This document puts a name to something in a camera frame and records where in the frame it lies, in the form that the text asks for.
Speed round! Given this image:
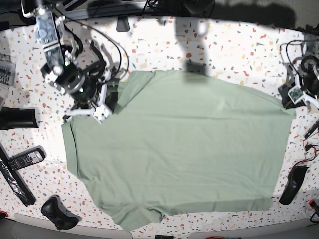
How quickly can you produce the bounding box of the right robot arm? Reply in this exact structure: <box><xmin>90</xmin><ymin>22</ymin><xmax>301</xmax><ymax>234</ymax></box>
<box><xmin>21</xmin><ymin>0</ymin><xmax>112</xmax><ymax>123</ymax></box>

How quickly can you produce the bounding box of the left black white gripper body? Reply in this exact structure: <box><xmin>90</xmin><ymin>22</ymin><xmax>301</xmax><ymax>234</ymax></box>
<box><xmin>279</xmin><ymin>56</ymin><xmax>319</xmax><ymax>109</ymax></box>

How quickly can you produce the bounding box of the red and black wire bundle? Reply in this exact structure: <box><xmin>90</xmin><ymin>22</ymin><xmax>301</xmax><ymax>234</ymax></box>
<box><xmin>291</xmin><ymin>139</ymin><xmax>319</xmax><ymax>175</ymax></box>

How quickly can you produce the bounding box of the light green T-shirt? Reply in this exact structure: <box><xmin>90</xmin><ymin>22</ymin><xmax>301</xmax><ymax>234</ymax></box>
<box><xmin>62</xmin><ymin>71</ymin><xmax>295</xmax><ymax>231</ymax></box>

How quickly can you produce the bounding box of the black curved handheld device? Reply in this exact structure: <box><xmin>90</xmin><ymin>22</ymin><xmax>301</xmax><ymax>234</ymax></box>
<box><xmin>279</xmin><ymin>166</ymin><xmax>308</xmax><ymax>205</ymax></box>

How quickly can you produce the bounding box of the black cylindrical tube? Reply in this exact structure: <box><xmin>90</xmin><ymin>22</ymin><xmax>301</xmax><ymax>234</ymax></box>
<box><xmin>0</xmin><ymin>107</ymin><xmax>39</xmax><ymax>130</ymax></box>

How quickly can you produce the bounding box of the black game controller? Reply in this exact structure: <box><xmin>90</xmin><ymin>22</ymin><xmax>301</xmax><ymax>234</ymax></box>
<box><xmin>40</xmin><ymin>196</ymin><xmax>79</xmax><ymax>231</ymax></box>

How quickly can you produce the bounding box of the clear plastic parts box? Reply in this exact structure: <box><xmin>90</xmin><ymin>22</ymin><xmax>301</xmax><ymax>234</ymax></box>
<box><xmin>0</xmin><ymin>53</ymin><xmax>16</xmax><ymax>88</ymax></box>

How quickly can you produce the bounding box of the grey monitor stand base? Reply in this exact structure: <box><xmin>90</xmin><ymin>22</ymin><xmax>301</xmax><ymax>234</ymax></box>
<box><xmin>116</xmin><ymin>16</ymin><xmax>130</xmax><ymax>32</ymax></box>

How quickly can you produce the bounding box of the small red clip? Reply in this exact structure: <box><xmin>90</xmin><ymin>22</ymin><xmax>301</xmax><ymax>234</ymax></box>
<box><xmin>309</xmin><ymin>200</ymin><xmax>316</xmax><ymax>207</ymax></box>

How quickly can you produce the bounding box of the black probe with cable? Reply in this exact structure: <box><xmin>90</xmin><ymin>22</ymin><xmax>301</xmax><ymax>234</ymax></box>
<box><xmin>304</xmin><ymin>121</ymin><xmax>319</xmax><ymax>139</ymax></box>

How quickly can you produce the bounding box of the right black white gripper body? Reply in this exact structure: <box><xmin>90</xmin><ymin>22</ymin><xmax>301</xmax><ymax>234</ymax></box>
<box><xmin>41</xmin><ymin>62</ymin><xmax>112</xmax><ymax>124</ymax></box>

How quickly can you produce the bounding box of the long black flat bar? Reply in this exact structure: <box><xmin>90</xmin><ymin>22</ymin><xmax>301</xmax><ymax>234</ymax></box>
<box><xmin>0</xmin><ymin>145</ymin><xmax>36</xmax><ymax>207</ymax></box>

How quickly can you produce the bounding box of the black TV remote control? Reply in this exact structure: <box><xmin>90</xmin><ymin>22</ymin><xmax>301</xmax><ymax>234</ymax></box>
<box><xmin>8</xmin><ymin>146</ymin><xmax>46</xmax><ymax>171</ymax></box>

